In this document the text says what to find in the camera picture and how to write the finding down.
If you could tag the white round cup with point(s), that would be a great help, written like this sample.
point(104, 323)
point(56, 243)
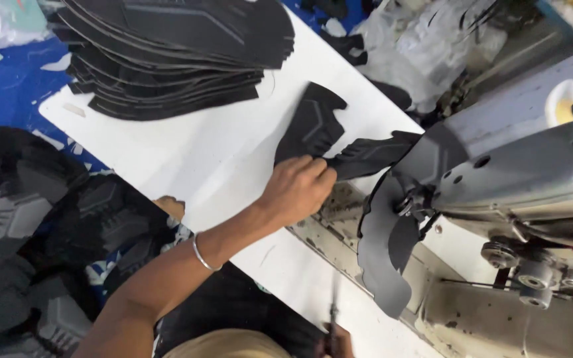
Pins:
point(567, 102)

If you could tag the black thread snips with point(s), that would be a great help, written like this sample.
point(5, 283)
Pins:
point(334, 313)

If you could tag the person's left fingers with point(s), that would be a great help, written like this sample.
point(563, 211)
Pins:
point(311, 168)

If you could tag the heap of black grey uppers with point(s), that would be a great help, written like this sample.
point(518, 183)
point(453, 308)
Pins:
point(43, 238)

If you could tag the black shoe piece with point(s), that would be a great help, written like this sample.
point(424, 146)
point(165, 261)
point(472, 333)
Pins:
point(371, 154)
point(311, 124)
point(383, 248)

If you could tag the grey sewing machine head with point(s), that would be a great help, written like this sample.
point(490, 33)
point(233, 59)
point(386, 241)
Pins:
point(525, 169)

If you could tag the person's right hand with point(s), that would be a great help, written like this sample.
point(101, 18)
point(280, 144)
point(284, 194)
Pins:
point(338, 343)

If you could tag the worn beige sewing machine bed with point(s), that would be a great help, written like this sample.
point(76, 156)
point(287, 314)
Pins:
point(465, 318)

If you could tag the white plastic bags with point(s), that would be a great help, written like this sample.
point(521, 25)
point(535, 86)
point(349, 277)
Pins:
point(426, 44)

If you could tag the person's left hand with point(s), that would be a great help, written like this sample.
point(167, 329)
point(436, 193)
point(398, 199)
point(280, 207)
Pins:
point(296, 194)

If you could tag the person's right fingers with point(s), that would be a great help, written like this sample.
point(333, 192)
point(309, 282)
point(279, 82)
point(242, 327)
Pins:
point(327, 343)

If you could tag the black fabric scraps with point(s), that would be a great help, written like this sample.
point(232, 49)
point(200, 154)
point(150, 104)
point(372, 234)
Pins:
point(338, 30)

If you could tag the white cloth bundle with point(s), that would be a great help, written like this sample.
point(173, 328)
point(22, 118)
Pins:
point(3, 22)

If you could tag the stack of black shoe uppers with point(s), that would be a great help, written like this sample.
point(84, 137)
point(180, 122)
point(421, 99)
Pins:
point(167, 54)

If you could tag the person's black trousers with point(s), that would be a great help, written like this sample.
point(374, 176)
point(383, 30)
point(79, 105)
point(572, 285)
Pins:
point(236, 308)

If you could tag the person's tan shirt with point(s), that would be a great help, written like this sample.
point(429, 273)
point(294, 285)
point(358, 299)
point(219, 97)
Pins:
point(227, 346)

